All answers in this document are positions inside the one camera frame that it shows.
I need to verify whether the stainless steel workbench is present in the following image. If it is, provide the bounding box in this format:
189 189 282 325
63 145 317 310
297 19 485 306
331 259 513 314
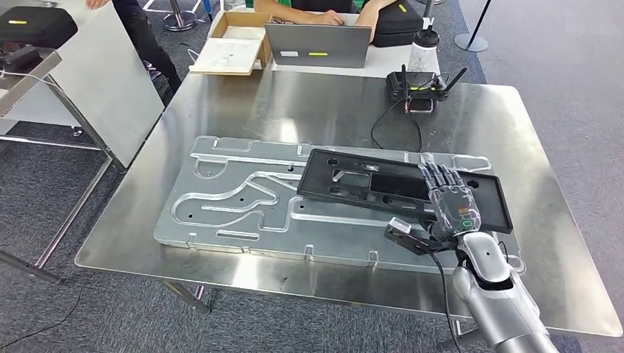
74 68 624 351

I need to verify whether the chrome stool base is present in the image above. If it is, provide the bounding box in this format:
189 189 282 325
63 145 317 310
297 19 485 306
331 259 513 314
162 0 199 32

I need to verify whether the person's right hand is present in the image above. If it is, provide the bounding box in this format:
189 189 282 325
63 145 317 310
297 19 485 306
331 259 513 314
311 10 346 26

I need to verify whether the black carry case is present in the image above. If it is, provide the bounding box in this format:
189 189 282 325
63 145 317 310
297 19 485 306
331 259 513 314
371 0 424 49
0 6 79 50

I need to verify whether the grey laptop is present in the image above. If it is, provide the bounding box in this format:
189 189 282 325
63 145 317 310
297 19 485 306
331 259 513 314
264 23 373 70

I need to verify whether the black controller cable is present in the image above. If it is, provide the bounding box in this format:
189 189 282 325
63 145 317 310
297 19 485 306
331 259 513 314
370 97 424 153

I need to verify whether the pressed sheet metal panel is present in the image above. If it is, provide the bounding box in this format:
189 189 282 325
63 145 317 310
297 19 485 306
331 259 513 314
153 135 528 277

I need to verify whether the cardboard box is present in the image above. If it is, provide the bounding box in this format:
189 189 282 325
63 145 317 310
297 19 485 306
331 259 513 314
188 10 274 77

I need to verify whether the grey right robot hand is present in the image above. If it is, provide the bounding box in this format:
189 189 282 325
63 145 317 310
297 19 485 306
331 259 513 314
418 163 483 240

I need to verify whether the black device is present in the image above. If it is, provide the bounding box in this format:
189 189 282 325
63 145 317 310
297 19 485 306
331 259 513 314
0 44 44 74

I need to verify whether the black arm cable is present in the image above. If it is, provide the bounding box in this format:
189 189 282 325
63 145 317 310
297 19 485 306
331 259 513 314
426 248 464 353

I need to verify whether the white foam sheet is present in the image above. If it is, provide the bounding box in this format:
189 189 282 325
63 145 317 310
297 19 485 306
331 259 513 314
190 37 264 76

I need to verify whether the black remote controller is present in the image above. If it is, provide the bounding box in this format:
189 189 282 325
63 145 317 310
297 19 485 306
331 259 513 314
386 64 468 115

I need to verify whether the person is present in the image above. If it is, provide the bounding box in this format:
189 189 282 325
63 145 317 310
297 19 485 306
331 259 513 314
86 0 182 94
253 0 398 44

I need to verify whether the black floor cable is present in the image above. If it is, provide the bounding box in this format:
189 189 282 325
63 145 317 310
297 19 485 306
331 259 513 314
0 285 86 351

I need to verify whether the small steel table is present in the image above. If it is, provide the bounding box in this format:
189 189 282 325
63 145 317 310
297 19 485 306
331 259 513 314
0 49 129 285

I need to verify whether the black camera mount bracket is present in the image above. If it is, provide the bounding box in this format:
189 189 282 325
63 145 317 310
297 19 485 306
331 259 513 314
383 224 459 257

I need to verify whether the clear bottle with black cap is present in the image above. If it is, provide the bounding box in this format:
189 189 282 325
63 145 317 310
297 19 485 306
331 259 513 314
407 18 442 76

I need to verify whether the white panel board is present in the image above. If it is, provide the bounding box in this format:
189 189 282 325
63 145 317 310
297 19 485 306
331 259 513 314
0 0 166 170

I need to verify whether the black plastic plate frame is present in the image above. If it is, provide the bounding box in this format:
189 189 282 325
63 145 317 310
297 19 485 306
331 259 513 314
296 148 514 235

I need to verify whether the black stanchion with grey base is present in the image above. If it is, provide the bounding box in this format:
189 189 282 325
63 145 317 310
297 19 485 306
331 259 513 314
454 0 493 54

